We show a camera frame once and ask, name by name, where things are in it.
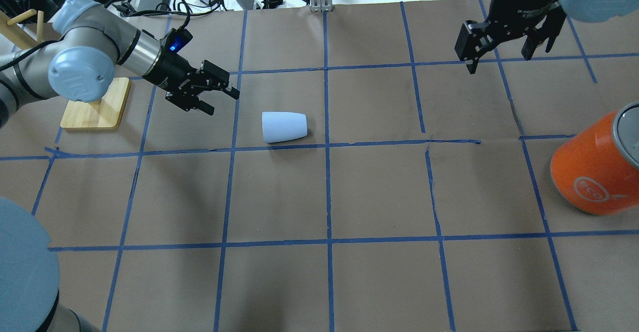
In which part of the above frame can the light blue plastic cup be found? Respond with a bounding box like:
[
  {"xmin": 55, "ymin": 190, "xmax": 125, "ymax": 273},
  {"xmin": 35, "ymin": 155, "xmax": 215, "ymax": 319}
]
[{"xmin": 262, "ymin": 111, "xmax": 308, "ymax": 144}]

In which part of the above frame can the orange can with grey lid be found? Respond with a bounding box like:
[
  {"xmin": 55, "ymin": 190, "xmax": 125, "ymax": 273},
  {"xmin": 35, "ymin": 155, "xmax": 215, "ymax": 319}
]
[{"xmin": 550, "ymin": 102, "xmax": 639, "ymax": 215}]

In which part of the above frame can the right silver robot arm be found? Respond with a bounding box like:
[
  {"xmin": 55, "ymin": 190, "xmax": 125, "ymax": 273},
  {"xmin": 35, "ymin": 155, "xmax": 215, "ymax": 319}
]
[{"xmin": 454, "ymin": 0, "xmax": 639, "ymax": 73}]

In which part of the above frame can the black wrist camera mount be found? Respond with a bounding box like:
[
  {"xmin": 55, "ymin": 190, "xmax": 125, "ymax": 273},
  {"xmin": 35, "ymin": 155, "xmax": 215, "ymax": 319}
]
[{"xmin": 160, "ymin": 28, "xmax": 193, "ymax": 53}]

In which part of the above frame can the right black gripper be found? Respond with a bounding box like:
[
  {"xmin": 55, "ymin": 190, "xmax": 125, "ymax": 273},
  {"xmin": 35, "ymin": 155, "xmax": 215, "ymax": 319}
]
[{"xmin": 454, "ymin": 0, "xmax": 567, "ymax": 74}]

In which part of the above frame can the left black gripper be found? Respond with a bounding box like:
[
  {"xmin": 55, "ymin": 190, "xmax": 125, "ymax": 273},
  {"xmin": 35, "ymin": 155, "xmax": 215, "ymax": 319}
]
[{"xmin": 142, "ymin": 51, "xmax": 240, "ymax": 116}]

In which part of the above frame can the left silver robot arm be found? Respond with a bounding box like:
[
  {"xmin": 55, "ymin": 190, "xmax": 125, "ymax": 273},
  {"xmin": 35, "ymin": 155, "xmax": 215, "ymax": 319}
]
[{"xmin": 0, "ymin": 0, "xmax": 240, "ymax": 125}]

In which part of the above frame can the bamboo cup stand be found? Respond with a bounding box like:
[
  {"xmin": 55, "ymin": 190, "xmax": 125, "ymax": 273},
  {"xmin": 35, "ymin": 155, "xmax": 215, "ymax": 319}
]
[{"xmin": 1, "ymin": 10, "xmax": 131, "ymax": 129}]

